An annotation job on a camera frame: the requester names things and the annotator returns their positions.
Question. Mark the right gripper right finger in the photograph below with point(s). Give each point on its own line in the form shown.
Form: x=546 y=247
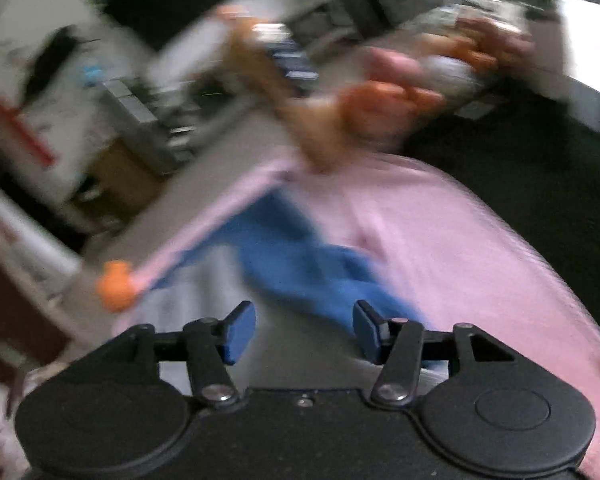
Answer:
x=396 y=346

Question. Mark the brown wooden cabinet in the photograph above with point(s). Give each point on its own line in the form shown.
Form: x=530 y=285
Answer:
x=117 y=186

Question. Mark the pink printed towel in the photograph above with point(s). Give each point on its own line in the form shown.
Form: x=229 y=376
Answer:
x=433 y=242

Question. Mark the grey and blue sweater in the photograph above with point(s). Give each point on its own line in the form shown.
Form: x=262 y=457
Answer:
x=303 y=290

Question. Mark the orange juice bottle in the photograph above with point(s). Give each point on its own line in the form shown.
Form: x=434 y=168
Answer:
x=267 y=58

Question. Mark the fruit tray with fruits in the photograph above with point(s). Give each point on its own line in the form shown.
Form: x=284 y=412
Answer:
x=440 y=71

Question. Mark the blue globe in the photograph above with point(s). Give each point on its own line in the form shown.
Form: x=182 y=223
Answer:
x=91 y=75

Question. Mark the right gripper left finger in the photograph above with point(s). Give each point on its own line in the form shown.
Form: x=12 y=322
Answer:
x=211 y=346

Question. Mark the orange tangerine fruit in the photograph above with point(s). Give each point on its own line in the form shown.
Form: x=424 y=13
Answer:
x=116 y=288

